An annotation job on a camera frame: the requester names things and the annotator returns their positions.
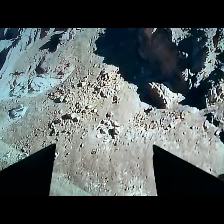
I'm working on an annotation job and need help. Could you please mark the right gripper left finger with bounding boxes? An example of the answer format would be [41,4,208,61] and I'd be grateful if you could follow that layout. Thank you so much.
[0,143,57,197]

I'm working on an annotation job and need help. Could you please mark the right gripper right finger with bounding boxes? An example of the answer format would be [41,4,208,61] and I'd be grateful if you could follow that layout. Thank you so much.
[152,144,224,197]

